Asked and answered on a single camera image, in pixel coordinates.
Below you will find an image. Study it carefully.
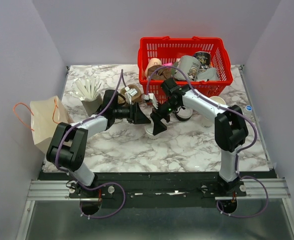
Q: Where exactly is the stack of white lids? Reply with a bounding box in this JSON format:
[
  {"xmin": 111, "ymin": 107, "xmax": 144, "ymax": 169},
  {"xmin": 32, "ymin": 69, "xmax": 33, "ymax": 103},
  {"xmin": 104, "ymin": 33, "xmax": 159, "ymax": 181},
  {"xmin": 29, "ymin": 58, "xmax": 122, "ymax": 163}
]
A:
[{"xmin": 175, "ymin": 107, "xmax": 193, "ymax": 122}]

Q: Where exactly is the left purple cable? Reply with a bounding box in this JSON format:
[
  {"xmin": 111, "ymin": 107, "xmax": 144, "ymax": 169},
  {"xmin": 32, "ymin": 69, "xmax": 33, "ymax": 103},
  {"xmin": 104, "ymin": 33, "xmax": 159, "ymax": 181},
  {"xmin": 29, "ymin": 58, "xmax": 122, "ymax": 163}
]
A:
[{"xmin": 55, "ymin": 69, "xmax": 126, "ymax": 220}]

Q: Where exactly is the brown cardboard cup carrier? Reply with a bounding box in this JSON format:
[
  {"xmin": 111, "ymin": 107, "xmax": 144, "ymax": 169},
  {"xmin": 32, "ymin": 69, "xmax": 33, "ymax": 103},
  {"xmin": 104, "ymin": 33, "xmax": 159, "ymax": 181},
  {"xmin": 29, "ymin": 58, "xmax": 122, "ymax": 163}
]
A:
[{"xmin": 118, "ymin": 84, "xmax": 142, "ymax": 105}]

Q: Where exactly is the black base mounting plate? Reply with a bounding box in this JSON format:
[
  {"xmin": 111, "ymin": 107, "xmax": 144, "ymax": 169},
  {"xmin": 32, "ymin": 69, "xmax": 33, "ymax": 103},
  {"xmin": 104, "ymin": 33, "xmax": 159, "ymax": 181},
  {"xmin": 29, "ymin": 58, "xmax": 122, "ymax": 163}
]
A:
[{"xmin": 36, "ymin": 171, "xmax": 247, "ymax": 209}]

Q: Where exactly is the purple cable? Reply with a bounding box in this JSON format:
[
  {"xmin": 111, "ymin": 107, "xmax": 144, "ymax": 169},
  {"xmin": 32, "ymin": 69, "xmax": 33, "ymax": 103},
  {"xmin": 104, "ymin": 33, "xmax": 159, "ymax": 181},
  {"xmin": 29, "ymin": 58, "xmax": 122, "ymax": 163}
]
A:
[
  {"xmin": 145, "ymin": 65, "xmax": 269, "ymax": 219},
  {"xmin": 55, "ymin": 69, "xmax": 126, "ymax": 220}
]

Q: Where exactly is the aluminium rail frame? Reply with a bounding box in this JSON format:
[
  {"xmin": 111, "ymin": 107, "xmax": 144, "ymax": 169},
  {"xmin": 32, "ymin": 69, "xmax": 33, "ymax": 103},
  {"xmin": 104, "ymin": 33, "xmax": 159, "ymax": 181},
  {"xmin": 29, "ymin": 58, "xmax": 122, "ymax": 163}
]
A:
[{"xmin": 17, "ymin": 180, "xmax": 294, "ymax": 240}]

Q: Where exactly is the clear plastic water bottle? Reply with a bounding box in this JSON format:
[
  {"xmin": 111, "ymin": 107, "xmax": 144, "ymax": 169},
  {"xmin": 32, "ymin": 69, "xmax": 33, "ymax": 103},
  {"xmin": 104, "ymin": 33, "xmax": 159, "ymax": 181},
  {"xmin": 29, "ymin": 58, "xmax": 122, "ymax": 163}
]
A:
[{"xmin": 243, "ymin": 105, "xmax": 253, "ymax": 116}]

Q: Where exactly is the beige cup in basket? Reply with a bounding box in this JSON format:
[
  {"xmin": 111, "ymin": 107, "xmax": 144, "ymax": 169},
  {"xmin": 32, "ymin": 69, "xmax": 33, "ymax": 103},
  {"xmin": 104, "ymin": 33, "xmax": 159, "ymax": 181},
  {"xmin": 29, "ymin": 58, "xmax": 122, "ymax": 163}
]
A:
[{"xmin": 145, "ymin": 57, "xmax": 162, "ymax": 78}]

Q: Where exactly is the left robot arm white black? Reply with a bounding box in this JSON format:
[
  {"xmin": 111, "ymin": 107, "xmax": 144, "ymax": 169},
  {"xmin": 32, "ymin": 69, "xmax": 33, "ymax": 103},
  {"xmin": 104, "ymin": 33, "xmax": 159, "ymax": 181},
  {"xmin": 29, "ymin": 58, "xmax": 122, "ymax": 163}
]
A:
[{"xmin": 46, "ymin": 89, "xmax": 151, "ymax": 198}]

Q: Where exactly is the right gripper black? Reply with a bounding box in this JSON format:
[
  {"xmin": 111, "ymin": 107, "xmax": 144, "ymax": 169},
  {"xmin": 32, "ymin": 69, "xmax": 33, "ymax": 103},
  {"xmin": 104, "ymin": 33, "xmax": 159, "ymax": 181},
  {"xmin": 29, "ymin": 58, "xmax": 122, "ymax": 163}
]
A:
[{"xmin": 150, "ymin": 99, "xmax": 180, "ymax": 135}]

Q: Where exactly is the grey pouch in basket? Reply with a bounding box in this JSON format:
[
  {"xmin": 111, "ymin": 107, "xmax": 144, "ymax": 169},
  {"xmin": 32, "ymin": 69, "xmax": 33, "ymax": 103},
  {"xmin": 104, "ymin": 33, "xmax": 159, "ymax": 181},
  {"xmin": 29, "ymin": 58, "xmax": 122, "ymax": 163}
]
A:
[{"xmin": 197, "ymin": 67, "xmax": 219, "ymax": 82}]

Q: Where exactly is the pink item in basket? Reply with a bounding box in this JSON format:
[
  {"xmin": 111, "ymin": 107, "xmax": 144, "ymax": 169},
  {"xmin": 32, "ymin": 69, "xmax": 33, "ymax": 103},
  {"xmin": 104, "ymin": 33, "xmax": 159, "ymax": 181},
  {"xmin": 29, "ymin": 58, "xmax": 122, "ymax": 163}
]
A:
[{"xmin": 162, "ymin": 62, "xmax": 173, "ymax": 69}]

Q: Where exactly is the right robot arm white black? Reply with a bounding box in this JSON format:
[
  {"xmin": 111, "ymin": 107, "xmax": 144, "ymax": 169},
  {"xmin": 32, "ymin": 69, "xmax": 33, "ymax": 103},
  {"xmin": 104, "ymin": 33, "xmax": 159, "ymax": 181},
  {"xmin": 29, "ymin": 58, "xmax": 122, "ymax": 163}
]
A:
[{"xmin": 150, "ymin": 78, "xmax": 249, "ymax": 196}]

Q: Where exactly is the red plastic shopping basket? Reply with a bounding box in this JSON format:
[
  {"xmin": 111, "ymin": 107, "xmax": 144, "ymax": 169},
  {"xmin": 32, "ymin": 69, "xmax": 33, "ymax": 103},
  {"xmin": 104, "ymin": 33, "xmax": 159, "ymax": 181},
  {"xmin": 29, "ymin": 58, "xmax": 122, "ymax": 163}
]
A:
[{"xmin": 138, "ymin": 36, "xmax": 234, "ymax": 106}]

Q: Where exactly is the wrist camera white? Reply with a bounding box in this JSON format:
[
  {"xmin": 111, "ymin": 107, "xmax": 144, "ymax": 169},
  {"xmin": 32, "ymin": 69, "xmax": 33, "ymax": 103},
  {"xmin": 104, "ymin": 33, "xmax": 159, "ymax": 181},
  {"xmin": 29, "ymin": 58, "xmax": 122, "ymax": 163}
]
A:
[
  {"xmin": 124, "ymin": 86, "xmax": 138, "ymax": 104},
  {"xmin": 143, "ymin": 93, "xmax": 159, "ymax": 109}
]

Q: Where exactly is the white paper takeout bag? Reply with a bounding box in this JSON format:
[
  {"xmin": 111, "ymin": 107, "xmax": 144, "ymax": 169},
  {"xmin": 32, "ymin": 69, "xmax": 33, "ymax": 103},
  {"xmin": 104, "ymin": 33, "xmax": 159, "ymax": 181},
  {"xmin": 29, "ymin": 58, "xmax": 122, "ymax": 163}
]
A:
[{"xmin": 13, "ymin": 95, "xmax": 75, "ymax": 171}]

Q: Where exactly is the brown fabric scrunchie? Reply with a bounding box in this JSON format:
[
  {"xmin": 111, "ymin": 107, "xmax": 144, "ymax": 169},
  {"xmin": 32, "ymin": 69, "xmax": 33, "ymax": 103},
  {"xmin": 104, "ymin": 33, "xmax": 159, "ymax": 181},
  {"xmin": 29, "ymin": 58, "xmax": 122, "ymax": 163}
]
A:
[{"xmin": 147, "ymin": 65, "xmax": 172, "ymax": 81}]

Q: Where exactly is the single white paper cup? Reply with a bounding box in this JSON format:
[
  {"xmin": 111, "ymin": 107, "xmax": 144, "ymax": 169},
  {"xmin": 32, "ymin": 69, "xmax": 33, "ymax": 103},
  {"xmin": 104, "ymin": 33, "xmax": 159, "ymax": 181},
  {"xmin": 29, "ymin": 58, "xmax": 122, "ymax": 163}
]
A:
[{"xmin": 145, "ymin": 122, "xmax": 162, "ymax": 140}]

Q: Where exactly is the grey felt straw holder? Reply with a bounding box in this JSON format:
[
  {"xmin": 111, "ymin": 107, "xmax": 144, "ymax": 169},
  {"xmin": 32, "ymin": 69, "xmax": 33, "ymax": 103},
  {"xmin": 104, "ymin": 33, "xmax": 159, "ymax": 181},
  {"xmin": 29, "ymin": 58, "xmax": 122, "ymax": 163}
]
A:
[{"xmin": 81, "ymin": 94, "xmax": 103, "ymax": 117}]

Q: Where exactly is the grey printed cup in basket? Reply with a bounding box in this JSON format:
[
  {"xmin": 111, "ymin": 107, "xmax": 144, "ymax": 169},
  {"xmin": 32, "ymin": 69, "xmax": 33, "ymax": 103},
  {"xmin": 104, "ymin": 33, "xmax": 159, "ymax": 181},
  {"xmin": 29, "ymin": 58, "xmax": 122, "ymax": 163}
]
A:
[{"xmin": 177, "ymin": 55, "xmax": 200, "ymax": 81}]

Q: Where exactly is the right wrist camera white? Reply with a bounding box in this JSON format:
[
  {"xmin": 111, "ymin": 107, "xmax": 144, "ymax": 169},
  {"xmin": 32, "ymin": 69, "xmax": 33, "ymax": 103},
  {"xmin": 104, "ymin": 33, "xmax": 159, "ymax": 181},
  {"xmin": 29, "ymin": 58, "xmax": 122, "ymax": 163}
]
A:
[{"xmin": 143, "ymin": 93, "xmax": 159, "ymax": 109}]

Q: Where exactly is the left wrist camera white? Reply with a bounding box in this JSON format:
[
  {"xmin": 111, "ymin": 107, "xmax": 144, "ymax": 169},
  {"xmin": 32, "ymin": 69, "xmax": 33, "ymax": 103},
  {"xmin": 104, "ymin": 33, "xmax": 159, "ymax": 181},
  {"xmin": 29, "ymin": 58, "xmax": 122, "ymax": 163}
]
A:
[{"xmin": 124, "ymin": 86, "xmax": 138, "ymax": 104}]

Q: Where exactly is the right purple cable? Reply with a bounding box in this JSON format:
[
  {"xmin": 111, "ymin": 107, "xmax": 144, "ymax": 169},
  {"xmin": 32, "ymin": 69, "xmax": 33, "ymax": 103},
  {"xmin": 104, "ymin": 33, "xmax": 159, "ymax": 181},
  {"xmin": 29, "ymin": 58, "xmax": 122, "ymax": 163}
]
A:
[{"xmin": 145, "ymin": 65, "xmax": 269, "ymax": 219}]

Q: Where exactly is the black printed cup in basket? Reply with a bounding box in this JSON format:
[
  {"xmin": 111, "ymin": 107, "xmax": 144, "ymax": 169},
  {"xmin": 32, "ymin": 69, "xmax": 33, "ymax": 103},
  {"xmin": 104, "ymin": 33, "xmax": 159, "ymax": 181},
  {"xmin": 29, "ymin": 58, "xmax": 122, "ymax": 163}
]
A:
[{"xmin": 193, "ymin": 51, "xmax": 211, "ymax": 70}]

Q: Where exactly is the stack of white paper cups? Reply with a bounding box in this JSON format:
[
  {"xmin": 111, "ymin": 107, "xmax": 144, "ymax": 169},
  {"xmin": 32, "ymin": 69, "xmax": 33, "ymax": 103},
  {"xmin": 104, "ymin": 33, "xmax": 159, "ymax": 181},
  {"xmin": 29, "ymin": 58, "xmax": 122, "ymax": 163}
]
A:
[{"xmin": 201, "ymin": 96, "xmax": 226, "ymax": 128}]

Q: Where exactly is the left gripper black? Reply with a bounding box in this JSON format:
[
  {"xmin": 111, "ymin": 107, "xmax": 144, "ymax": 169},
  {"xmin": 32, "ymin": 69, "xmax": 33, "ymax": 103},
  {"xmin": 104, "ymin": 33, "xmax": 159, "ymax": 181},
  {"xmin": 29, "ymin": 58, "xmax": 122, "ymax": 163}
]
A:
[{"xmin": 113, "ymin": 101, "xmax": 151, "ymax": 125}]

